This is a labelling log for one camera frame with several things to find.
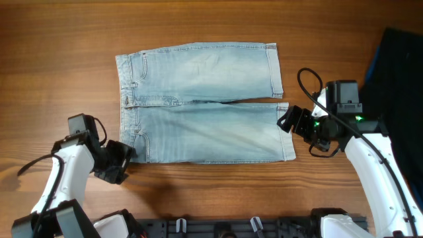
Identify light blue denim shorts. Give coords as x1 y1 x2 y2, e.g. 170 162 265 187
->
116 42 295 164

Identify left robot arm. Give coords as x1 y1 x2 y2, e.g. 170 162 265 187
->
11 114 147 237

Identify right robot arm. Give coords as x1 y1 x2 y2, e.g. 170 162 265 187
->
277 81 422 237

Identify black garment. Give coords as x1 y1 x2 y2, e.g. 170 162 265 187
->
360 28 422 204

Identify blue garment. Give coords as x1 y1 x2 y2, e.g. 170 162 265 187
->
365 46 380 82

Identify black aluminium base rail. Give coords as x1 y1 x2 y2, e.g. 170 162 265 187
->
138 216 317 238

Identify left white rail clip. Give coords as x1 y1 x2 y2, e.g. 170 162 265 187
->
176 218 187 234

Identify white rail clip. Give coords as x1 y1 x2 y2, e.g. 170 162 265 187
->
176 218 187 234
250 216 264 238

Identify right white rail clip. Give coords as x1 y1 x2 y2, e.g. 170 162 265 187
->
250 216 264 238

